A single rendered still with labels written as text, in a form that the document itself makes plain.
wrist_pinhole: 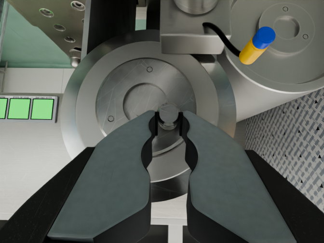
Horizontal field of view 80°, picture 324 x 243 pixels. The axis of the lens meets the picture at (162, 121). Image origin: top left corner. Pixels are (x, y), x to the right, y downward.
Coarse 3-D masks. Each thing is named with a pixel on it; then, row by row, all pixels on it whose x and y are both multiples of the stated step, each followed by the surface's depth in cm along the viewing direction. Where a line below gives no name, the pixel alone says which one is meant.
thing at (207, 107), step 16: (128, 48) 16; (144, 48) 16; (160, 48) 16; (96, 64) 16; (112, 64) 16; (176, 64) 16; (192, 64) 16; (96, 80) 16; (192, 80) 16; (208, 80) 16; (80, 96) 16; (208, 96) 15; (80, 112) 15; (208, 112) 15; (80, 128) 15; (96, 128) 15; (160, 160) 15; (176, 160) 15; (160, 176) 15
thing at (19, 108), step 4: (12, 100) 50; (16, 100) 50; (20, 100) 50; (24, 100) 50; (28, 100) 50; (12, 104) 50; (16, 104) 50; (20, 104) 50; (24, 104) 50; (28, 104) 50; (12, 108) 50; (16, 108) 50; (20, 108) 50; (24, 108) 50; (28, 108) 50; (12, 112) 50; (16, 112) 50; (20, 112) 49; (24, 112) 49; (8, 116) 49; (12, 116) 49; (16, 116) 49; (20, 116) 49; (24, 116) 49
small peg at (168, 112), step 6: (162, 108) 11; (168, 108) 11; (174, 108) 11; (162, 114) 11; (168, 114) 11; (174, 114) 11; (162, 120) 11; (168, 120) 11; (174, 120) 11; (162, 126) 13; (168, 126) 12; (174, 126) 13
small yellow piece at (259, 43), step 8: (208, 24) 13; (216, 32) 12; (256, 32) 9; (264, 32) 9; (272, 32) 9; (224, 40) 12; (256, 40) 9; (264, 40) 9; (272, 40) 9; (232, 48) 11; (248, 48) 10; (256, 48) 9; (264, 48) 9; (240, 56) 11; (248, 56) 10; (256, 56) 10; (248, 64) 11
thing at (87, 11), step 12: (96, 0) 20; (108, 0) 24; (120, 0) 30; (96, 12) 20; (108, 12) 24; (120, 12) 30; (84, 24) 18; (96, 24) 20; (108, 24) 24; (120, 24) 30; (132, 24) 40; (84, 36) 18; (96, 36) 20; (108, 36) 24; (84, 48) 18
